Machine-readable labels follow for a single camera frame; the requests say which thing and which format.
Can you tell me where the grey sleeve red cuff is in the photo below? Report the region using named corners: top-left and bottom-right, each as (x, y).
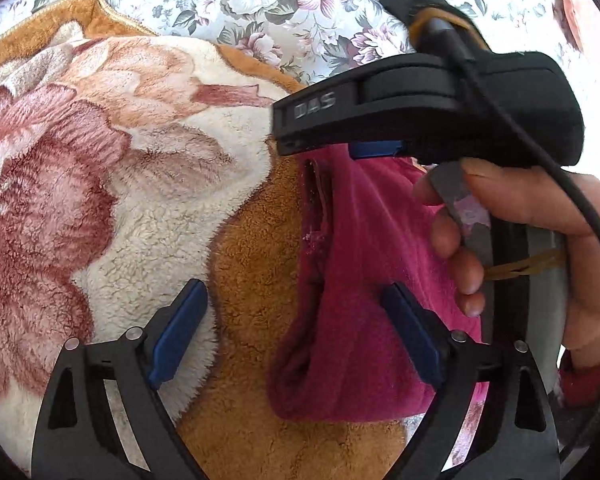
top-left (559, 352), bottom-right (600, 408)

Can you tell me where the orange cushion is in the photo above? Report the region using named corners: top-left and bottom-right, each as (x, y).
top-left (553, 0), bottom-right (584, 52)

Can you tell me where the floral print bed quilt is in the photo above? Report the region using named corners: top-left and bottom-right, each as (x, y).
top-left (0, 0), bottom-right (582, 84)

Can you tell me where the dark red fleece garment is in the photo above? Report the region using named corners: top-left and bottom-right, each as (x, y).
top-left (268, 145), bottom-right (481, 422)

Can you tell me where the brown floral plush blanket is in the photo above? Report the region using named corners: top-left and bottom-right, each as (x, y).
top-left (0, 0), bottom-right (418, 479)

